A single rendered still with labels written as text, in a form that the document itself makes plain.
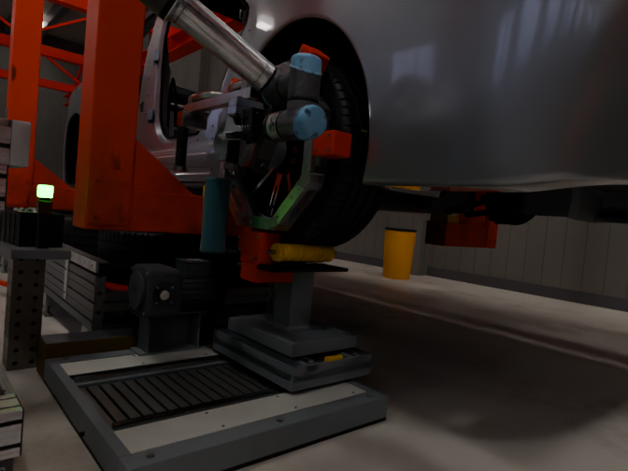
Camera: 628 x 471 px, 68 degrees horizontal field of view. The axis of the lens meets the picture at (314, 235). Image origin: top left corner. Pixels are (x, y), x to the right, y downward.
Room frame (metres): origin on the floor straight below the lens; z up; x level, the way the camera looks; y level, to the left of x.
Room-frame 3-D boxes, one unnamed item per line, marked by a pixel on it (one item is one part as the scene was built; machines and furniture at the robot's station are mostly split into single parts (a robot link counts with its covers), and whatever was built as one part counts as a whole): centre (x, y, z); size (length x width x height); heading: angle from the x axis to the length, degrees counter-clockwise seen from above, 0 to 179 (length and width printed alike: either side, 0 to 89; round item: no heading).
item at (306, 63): (1.12, 0.06, 0.95); 0.11 x 0.08 x 0.11; 29
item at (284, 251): (1.58, 0.03, 0.51); 0.29 x 0.06 x 0.06; 131
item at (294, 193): (1.61, 0.18, 0.85); 0.54 x 0.07 x 0.54; 41
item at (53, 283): (2.97, 1.30, 0.14); 2.47 x 0.85 x 0.27; 41
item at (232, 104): (1.35, 0.23, 0.93); 0.09 x 0.05 x 0.05; 131
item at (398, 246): (5.52, -1.02, 0.29); 0.39 x 0.37 x 0.59; 130
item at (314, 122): (1.10, 0.05, 0.85); 0.11 x 0.08 x 0.09; 41
